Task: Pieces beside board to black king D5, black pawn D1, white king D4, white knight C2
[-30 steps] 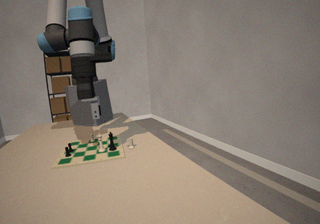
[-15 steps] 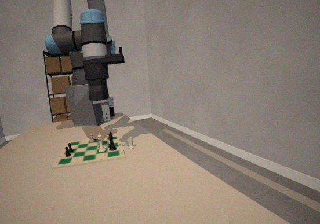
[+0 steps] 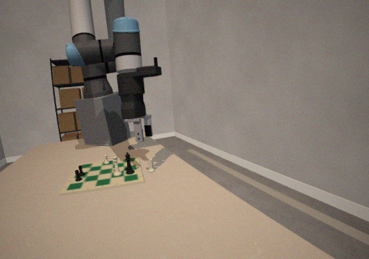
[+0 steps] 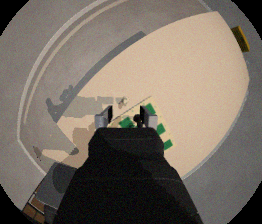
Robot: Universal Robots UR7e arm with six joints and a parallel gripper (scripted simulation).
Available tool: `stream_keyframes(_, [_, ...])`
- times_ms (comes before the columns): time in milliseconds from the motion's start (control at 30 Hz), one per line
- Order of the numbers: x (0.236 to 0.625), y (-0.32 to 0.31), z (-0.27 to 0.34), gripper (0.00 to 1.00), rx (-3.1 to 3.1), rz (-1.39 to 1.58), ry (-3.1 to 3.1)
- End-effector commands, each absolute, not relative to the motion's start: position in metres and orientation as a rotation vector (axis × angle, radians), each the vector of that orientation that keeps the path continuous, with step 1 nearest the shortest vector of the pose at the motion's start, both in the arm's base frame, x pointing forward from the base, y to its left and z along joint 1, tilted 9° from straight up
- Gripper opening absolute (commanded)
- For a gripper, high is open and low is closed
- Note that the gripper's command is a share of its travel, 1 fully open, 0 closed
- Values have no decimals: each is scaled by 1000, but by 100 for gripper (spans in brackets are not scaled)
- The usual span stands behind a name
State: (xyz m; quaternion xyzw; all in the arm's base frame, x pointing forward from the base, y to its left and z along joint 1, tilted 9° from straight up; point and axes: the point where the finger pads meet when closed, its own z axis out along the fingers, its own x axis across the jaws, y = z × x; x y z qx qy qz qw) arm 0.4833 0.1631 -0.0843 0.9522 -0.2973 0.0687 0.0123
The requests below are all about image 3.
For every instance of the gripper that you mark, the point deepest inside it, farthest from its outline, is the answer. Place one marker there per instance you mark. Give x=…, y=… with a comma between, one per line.
x=131, y=89

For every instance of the white chess king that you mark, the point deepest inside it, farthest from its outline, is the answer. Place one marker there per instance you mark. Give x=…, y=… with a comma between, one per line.
x=117, y=171

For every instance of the green and cream chessboard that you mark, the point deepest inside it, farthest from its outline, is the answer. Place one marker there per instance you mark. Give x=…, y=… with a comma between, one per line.
x=99, y=176

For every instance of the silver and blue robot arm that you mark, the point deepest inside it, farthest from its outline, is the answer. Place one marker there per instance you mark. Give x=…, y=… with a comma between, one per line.
x=91, y=54

